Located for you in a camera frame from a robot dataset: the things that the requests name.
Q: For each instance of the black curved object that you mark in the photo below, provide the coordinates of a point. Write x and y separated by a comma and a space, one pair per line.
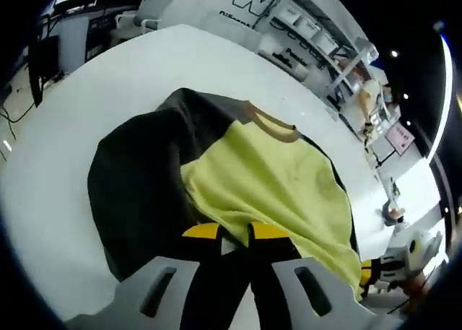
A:
391, 214

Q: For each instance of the white storage bin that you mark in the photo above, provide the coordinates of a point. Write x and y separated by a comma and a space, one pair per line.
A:
290, 13
309, 26
326, 41

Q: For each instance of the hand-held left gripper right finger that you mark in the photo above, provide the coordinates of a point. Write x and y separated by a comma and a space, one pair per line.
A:
325, 301

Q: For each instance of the grey desk cabinet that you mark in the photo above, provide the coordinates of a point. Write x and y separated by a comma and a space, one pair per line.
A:
98, 37

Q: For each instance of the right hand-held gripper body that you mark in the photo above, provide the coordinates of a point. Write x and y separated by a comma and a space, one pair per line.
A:
424, 247

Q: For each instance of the metal shelving rack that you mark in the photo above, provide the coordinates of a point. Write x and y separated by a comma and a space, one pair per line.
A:
346, 41

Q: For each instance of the yellow blue black garment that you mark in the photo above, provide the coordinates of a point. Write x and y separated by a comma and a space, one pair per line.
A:
270, 171

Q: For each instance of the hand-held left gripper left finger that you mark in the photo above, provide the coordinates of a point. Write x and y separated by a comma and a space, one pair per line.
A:
144, 301

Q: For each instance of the person's right hand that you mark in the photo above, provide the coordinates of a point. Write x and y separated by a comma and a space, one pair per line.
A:
418, 286

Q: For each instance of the ceiling light strip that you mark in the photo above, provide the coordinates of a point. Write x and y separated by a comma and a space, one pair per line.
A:
445, 91

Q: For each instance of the grey office chair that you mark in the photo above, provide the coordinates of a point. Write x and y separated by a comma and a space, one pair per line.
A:
155, 5

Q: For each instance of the group of ceiling spotlights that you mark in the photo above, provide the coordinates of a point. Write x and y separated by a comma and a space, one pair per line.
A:
394, 53

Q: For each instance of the white side desk black legs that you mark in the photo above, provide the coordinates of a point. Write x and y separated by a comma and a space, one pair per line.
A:
43, 70

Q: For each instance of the pink sign on stand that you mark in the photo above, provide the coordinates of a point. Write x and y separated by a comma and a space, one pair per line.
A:
400, 138

